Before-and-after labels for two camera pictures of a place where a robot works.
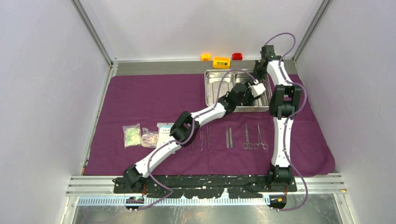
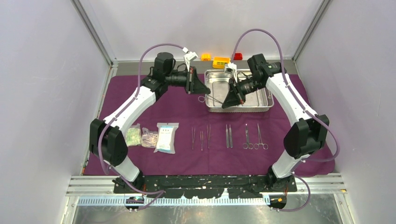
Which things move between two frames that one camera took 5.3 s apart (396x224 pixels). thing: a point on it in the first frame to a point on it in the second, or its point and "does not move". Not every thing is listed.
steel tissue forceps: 201,139 does not move
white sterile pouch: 163,134 does not move
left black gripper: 252,98 to 196,86
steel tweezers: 208,135 does not move
